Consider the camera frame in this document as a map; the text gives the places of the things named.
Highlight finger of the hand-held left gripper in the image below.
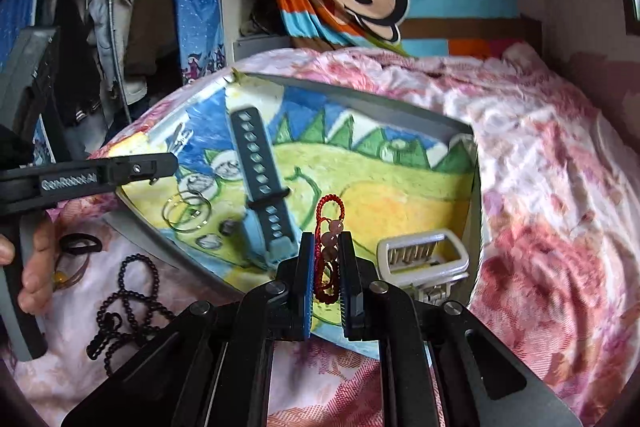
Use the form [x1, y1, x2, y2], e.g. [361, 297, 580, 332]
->
[97, 152, 178, 188]

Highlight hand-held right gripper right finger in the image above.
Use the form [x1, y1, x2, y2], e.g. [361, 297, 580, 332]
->
[339, 231, 583, 427]

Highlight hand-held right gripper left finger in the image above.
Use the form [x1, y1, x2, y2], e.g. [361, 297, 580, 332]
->
[60, 231, 317, 427]

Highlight red string bead bracelet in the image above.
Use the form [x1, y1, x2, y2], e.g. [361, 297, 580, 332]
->
[312, 194, 347, 305]

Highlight silver hoop rings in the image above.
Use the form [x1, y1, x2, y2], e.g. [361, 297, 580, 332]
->
[161, 192, 212, 234]

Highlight beige hair claw clip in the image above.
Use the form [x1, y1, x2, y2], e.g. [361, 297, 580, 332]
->
[376, 229, 471, 305]

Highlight blue wristwatch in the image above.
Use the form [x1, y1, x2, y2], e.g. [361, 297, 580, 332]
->
[229, 106, 297, 269]

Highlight grey tray with dinosaur drawing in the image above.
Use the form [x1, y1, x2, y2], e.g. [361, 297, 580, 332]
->
[87, 67, 483, 358]

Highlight person's left hand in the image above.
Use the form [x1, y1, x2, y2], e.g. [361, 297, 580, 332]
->
[0, 217, 58, 315]

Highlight rack of hanging clothes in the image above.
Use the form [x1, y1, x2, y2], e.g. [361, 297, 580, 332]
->
[52, 0, 181, 132]

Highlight floral bedsheet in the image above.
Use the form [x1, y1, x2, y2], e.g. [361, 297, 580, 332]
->
[10, 42, 631, 427]

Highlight black hair tie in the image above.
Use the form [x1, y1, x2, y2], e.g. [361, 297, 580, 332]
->
[60, 233, 103, 258]

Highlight amber bead bracelet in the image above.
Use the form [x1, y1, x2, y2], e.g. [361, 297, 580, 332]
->
[52, 257, 88, 293]

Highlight black bead necklace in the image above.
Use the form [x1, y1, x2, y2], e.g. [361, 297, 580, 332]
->
[86, 253, 176, 378]

